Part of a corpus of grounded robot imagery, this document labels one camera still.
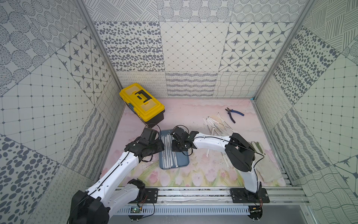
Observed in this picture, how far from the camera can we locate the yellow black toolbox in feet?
3.02

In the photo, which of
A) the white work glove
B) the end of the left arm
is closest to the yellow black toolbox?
the end of the left arm

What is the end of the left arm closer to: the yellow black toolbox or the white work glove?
the yellow black toolbox
